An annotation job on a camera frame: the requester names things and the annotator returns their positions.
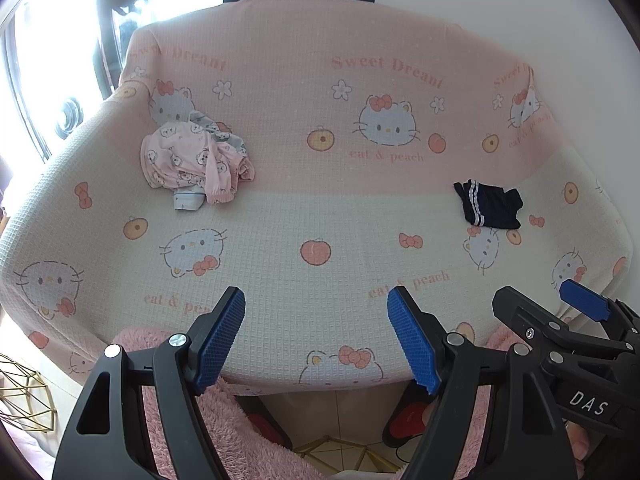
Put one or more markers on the person's right hand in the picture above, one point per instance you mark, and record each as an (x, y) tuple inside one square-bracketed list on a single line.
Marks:
[(582, 442)]

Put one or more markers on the navy shorts with white stripes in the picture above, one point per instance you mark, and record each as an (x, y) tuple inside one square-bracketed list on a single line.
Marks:
[(487, 205)]

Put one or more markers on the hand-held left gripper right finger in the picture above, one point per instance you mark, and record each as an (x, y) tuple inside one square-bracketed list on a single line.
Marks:
[(412, 342)]

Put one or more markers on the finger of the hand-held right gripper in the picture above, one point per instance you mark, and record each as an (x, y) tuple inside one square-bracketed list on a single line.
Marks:
[(522, 322), (582, 300)]

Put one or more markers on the red slipper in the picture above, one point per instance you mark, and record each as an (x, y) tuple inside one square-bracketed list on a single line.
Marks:
[(405, 420), (267, 430)]

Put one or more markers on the pink printed pajama pants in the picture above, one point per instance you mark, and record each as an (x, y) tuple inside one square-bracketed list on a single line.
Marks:
[(175, 155)]

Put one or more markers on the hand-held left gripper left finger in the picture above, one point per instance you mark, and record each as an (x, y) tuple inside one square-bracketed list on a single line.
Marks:
[(220, 342)]

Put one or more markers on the window with black grille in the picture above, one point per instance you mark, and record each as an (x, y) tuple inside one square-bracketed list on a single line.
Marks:
[(67, 115)]

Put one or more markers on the white blue-trimmed pajama garment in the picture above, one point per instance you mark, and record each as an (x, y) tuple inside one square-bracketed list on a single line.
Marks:
[(189, 201)]

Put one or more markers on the person's left fluffy pink leg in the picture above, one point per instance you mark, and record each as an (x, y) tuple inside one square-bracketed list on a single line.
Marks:
[(250, 440)]

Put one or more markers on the pink cat printed blanket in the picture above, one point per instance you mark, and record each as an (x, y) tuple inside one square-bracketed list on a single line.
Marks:
[(310, 210)]

